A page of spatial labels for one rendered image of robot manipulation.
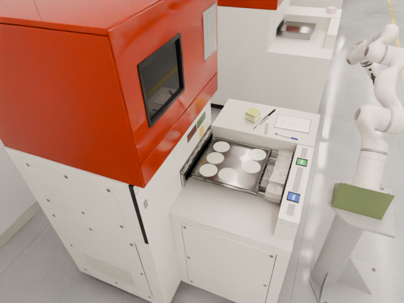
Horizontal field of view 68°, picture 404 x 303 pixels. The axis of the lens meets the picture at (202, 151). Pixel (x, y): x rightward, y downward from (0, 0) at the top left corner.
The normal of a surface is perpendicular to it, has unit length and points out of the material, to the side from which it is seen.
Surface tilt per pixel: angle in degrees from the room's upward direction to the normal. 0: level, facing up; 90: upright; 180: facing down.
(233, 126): 0
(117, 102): 90
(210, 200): 0
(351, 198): 90
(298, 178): 0
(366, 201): 90
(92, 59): 90
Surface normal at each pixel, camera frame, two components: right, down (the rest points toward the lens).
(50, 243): -0.04, -0.76
